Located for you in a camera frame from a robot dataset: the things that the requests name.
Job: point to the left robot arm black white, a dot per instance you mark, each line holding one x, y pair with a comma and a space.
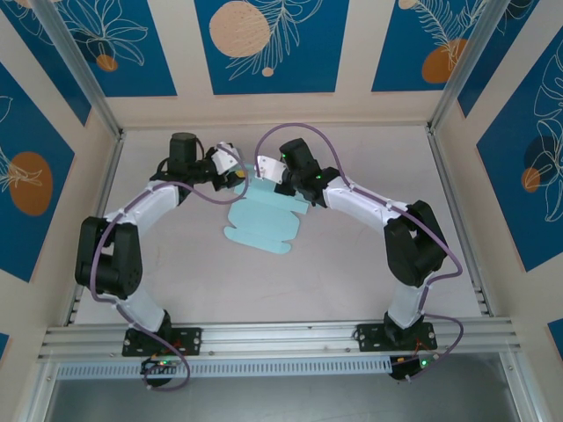
114, 264

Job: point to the light blue paper box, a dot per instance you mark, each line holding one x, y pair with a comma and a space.
264, 220

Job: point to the aluminium frame post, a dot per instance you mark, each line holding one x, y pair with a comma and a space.
475, 63
75, 61

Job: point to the black base plate right arm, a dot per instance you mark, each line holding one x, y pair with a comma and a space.
371, 336

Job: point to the aluminium side rail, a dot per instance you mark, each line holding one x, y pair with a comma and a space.
94, 228
459, 228

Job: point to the black base plate left arm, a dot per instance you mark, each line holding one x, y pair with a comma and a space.
187, 340

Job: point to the blue wall panel beige circle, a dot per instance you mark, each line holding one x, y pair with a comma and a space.
281, 53

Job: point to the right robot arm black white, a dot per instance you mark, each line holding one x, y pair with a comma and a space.
413, 250

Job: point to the blue floral wall panel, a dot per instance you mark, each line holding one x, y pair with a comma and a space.
506, 198
31, 176
519, 44
409, 44
44, 66
145, 48

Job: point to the aluminium rail beam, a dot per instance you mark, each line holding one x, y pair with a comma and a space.
281, 338

